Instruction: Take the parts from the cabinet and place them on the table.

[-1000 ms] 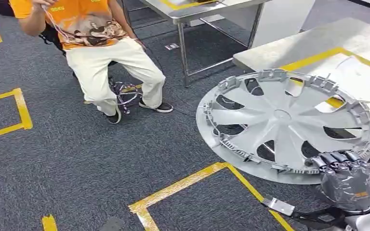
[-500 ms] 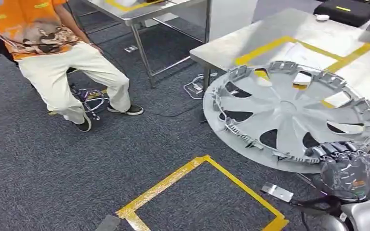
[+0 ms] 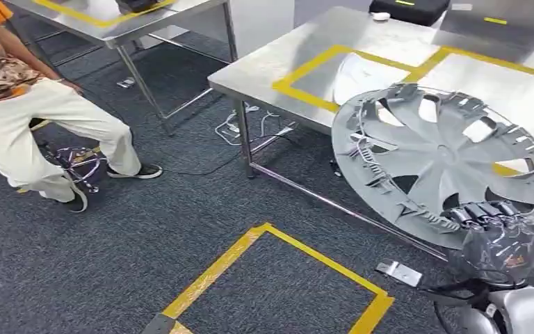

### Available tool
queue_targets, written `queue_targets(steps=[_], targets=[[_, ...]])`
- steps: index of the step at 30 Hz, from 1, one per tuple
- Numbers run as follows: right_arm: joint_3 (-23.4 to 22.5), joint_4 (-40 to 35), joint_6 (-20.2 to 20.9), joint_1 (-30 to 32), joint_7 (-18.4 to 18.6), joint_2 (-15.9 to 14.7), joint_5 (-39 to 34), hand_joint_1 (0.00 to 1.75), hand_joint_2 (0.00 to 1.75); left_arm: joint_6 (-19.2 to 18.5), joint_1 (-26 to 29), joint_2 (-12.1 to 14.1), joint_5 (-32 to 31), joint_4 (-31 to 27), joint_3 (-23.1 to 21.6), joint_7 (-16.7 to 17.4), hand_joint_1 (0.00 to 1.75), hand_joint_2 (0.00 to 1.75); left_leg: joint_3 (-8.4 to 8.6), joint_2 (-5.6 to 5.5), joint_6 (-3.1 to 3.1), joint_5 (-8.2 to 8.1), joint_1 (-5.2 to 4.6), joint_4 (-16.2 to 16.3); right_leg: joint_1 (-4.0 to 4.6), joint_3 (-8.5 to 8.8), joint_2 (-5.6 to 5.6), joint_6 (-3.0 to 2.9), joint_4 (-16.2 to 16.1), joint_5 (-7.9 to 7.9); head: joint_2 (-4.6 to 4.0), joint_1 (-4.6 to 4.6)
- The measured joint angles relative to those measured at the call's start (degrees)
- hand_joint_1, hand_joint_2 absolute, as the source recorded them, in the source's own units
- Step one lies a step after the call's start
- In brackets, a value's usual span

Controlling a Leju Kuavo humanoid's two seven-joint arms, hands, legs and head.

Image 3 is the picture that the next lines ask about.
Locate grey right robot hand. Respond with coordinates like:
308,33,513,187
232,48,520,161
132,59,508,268
442,200,534,285

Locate silver plastic wheel hubcap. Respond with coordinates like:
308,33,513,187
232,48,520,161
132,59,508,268
331,83,534,251

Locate grey flat case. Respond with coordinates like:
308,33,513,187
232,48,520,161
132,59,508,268
435,0,534,63

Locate black case with yellow mark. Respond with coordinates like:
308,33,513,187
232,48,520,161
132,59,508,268
369,0,452,27

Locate yellow tape on large table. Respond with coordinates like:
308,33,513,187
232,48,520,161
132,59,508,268
271,43,534,178

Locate yellow floor tape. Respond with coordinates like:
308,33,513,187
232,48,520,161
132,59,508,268
140,222,396,334

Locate large steel table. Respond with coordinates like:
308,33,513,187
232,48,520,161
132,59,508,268
208,5,534,264

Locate white cabinet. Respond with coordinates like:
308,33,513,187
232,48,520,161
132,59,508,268
227,0,296,59

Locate small steel table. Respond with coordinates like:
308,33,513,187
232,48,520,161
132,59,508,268
4,0,241,137

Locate stool with chrome base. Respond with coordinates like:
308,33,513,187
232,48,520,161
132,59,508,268
41,146,108,195

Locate black device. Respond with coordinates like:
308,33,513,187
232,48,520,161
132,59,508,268
115,0,160,14

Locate yellow tape on small table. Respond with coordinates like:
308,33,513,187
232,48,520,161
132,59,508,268
32,0,178,29

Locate person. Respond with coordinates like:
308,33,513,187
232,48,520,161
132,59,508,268
0,0,164,214

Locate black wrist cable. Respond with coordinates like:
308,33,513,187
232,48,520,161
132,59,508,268
414,278,492,309

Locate white floor cables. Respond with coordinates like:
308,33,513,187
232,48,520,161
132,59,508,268
213,103,296,148

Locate black floor cable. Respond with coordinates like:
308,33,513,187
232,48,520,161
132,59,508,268
161,132,296,177

